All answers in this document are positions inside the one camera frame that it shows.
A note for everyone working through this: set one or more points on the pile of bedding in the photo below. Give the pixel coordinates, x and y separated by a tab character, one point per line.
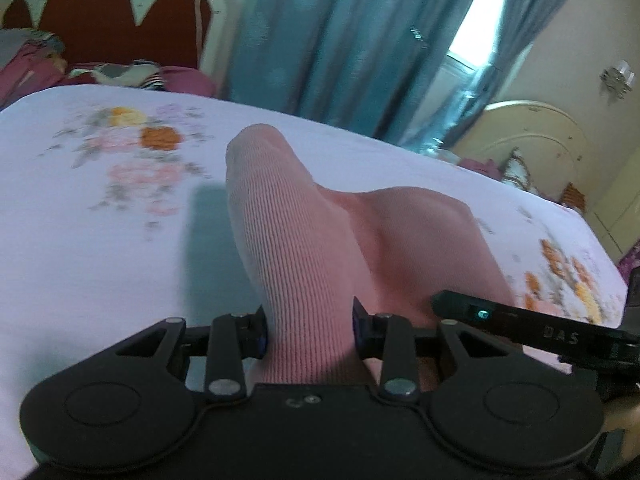
32	61

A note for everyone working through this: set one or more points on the blue curtain left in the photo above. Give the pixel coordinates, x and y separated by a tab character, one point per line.
359	65

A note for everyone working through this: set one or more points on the patterned cushion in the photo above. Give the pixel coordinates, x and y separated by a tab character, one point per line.
516	173

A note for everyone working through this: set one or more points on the pink knit garment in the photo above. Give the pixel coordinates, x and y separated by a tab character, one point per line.
311	253

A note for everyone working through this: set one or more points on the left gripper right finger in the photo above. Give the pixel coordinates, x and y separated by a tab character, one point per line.
389	339

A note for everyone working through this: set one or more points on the floral pink bedsheet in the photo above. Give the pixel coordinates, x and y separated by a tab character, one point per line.
114	216

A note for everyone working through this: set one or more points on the window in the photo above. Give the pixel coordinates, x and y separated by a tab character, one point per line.
475	42

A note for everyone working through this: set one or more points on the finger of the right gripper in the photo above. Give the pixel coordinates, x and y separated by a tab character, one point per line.
533	329

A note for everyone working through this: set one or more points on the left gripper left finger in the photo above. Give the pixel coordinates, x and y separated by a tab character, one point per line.
232	340

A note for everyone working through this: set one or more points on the cream round headboard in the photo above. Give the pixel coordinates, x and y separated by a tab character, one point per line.
554	149

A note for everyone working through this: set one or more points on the blue curtain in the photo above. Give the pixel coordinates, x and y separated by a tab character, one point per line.
520	23
359	65

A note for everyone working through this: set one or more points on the wall flower ornament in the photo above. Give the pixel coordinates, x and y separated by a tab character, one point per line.
618	80

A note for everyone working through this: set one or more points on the blue curtain right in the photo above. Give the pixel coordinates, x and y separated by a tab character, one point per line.
520	23

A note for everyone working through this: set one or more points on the red scalloped headboard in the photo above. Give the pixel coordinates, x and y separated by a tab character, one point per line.
185	33

